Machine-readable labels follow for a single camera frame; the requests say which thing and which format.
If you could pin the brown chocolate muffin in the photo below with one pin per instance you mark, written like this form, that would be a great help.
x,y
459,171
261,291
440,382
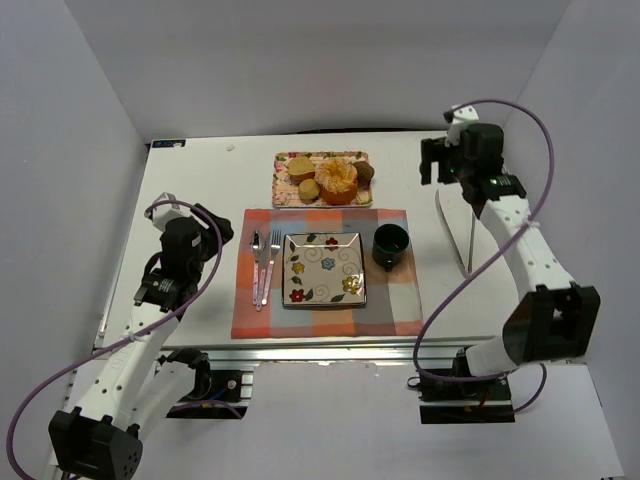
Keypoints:
x,y
365,172

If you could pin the floral serving tray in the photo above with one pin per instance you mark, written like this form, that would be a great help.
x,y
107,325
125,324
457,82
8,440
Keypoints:
x,y
285,192

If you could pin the fork with floral handle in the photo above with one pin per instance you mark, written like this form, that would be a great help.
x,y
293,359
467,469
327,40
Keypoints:
x,y
275,247

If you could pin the metal kitchen tongs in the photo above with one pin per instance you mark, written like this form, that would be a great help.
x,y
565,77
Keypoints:
x,y
459,224

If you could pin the sesame ring bread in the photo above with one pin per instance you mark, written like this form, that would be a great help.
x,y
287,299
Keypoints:
x,y
337,179

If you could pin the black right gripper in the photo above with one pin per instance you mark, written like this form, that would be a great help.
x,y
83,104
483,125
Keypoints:
x,y
431,160

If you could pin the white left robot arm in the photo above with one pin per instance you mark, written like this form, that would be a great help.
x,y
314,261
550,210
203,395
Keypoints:
x,y
102,435

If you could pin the square floral plate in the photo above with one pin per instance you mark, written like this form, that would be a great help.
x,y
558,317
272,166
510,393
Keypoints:
x,y
323,270

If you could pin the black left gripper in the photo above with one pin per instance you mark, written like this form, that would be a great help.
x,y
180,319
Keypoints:
x,y
215,226

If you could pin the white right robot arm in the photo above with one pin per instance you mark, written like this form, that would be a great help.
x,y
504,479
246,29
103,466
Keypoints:
x,y
555,317

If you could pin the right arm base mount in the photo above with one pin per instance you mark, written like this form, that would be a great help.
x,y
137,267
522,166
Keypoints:
x,y
447,403

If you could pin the checkered orange placemat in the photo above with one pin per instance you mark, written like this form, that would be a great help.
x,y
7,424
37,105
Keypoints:
x,y
393,305

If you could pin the spoon with floral handle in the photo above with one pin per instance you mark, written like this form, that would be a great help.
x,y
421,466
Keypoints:
x,y
257,245

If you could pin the small yellow muffin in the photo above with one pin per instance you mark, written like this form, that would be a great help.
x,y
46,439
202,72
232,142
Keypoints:
x,y
308,190

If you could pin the large yellow muffin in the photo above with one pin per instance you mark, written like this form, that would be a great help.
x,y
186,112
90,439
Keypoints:
x,y
301,168

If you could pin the dark green mug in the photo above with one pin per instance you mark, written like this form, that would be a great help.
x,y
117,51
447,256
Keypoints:
x,y
390,242

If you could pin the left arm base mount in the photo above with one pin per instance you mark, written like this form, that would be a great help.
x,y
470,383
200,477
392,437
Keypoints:
x,y
217,393

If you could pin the blue label sticker left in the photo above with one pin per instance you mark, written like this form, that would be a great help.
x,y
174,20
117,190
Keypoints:
x,y
168,143

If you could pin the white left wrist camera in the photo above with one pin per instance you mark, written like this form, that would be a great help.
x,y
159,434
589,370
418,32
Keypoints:
x,y
161,215

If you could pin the aluminium table frame rail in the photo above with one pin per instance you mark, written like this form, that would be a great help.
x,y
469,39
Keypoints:
x,y
439,352

